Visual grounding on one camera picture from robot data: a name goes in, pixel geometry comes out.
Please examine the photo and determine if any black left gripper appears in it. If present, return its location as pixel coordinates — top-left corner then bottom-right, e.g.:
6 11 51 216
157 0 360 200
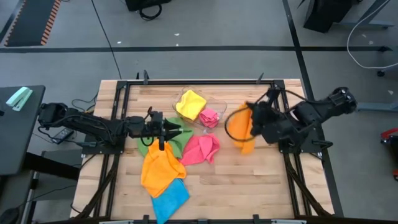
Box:
143 110 184 152

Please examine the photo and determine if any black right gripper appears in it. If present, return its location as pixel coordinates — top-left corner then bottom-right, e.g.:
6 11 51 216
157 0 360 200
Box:
247 88 281 138

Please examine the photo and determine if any orange microfiber towel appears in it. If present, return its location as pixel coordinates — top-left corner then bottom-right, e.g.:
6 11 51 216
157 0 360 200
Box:
228 104 256 156
141 139 187 199

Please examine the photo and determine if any yellow microfiber towel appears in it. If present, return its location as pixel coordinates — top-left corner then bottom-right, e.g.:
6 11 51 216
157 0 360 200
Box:
175 89 208 121

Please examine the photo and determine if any pink microfiber towel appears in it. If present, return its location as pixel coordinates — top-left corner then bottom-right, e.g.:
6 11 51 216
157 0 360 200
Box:
179 133 221 166
198 108 221 129

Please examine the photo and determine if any clear plastic bin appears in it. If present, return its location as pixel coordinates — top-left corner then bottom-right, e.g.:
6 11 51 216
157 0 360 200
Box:
172 86 228 132

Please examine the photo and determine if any green microfiber towel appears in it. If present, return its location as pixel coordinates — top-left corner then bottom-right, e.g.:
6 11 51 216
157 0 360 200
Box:
136 116 195 159

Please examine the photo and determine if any blue microfiber towel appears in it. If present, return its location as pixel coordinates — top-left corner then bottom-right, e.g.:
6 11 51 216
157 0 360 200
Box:
151 177 190 224

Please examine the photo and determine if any black power adapter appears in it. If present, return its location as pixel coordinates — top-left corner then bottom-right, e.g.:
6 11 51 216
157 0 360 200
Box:
50 128 75 145

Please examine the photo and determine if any grey desk foot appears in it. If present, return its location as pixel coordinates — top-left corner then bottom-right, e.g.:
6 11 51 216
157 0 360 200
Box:
353 101 398 113

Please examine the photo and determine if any black cabinet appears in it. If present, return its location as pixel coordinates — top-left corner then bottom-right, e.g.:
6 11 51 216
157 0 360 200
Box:
303 0 357 34

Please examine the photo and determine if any red cart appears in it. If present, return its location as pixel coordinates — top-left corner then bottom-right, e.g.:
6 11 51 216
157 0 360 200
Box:
380 127 398 182

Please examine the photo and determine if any black desk crossbeam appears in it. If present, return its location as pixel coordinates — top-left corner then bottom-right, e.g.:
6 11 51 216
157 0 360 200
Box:
24 151 81 180

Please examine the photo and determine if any black equipment box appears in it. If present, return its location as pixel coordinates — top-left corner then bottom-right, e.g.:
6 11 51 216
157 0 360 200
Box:
125 0 173 12

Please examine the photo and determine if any grey desk leg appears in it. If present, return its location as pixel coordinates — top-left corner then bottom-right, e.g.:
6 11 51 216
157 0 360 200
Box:
340 0 398 29

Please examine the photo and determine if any black side table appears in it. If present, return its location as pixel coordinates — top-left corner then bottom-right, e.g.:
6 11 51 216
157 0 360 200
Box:
0 85 46 177

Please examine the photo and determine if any mint green stapler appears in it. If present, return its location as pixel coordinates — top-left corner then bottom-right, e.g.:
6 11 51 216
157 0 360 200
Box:
6 86 34 112

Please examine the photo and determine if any black mat with orange edge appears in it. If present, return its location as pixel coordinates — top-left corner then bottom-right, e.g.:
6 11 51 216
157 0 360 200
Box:
4 0 62 47

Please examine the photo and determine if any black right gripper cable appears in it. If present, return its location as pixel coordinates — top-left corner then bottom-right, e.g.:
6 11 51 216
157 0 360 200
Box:
223 88 308 144

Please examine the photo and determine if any black aluminium table frame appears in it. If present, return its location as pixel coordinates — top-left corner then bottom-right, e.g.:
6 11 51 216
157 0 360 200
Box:
74 79 335 224

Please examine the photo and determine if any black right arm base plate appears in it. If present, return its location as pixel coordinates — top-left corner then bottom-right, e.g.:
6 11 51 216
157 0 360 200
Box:
276 129 333 154

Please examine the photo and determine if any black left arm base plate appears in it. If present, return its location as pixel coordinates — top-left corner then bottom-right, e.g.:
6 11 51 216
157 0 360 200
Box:
76 129 127 156

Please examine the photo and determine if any black power cable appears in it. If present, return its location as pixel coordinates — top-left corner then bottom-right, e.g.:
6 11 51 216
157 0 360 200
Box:
32 92 100 144

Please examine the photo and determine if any thin black floor cable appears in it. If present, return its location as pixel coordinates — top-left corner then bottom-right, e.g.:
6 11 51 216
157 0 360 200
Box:
91 0 123 80

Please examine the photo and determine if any white floor cable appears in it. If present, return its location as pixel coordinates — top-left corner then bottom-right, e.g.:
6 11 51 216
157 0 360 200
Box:
346 0 398 70

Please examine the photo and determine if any coiled black cable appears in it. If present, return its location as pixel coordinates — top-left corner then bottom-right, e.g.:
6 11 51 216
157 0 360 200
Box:
138 3 163 21

